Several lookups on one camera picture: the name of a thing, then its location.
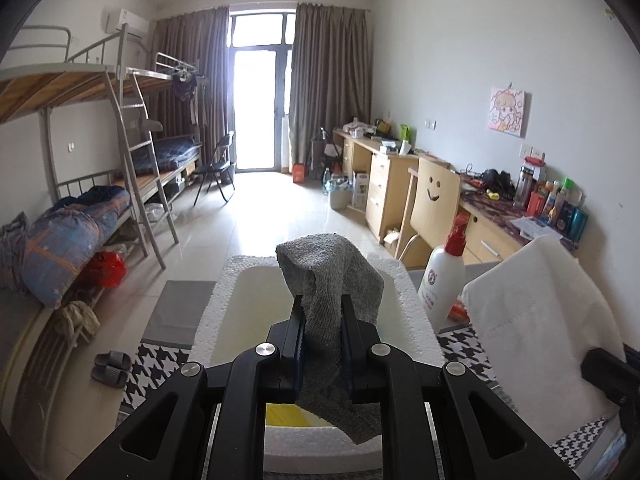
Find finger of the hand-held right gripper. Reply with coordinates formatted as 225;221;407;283
581;347;632;406

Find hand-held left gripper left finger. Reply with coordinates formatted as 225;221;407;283
67;296;306;480

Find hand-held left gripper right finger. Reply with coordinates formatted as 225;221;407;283
340;295;581;480

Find yellow sponge cloth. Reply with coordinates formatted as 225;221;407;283
265;402;313;428

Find white foam box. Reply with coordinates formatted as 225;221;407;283
187;254;446;473

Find grey towel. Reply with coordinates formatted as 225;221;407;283
276;232;385;445

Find white padded sheet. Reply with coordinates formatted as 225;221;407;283
460;236;626;448

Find white pump bottle red cap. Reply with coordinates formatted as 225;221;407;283
417;220;468;333

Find houndstooth tablecloth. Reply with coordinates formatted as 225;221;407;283
117;280;626;480

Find printed papers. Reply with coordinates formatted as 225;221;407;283
511;215;576;248

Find grey bucket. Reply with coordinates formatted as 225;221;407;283
327;178;353;210

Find wooden chair with smiley face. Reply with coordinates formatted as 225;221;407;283
395;156;462;268

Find group of toiletry bottles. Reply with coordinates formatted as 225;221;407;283
515;157;590;242

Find long wooden desk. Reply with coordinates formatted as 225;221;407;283
332;127;581;266

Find grey slipper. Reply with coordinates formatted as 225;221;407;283
97;351;133;370
90;366;128;388

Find red plastic bag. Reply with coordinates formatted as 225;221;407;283
80;251;127;288

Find black folding chair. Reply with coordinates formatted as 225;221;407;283
192;131;236;206

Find black headphones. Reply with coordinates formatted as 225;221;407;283
480;169;516;198

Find beige cloth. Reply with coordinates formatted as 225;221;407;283
55;300;101;346

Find folded dark blue bedding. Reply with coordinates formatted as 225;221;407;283
132;137;201;171

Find blue plaid bedding bundle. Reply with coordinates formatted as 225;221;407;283
22;185;132;308

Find balcony glass door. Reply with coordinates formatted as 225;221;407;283
227;7;298;173

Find brown curtain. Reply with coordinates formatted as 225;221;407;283
152;6;231;173
290;2;373;176

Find hanging dark clothes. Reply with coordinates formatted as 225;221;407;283
172;72;198;103

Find purple crumpled quilt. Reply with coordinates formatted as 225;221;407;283
0;211;31;291

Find metal bunk bed with ladder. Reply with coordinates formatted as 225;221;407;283
0;25;166;361

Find white air conditioner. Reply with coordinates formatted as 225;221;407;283
102;7;150;41

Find pink cartoon wall picture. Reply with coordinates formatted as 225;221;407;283
487;86;528;138

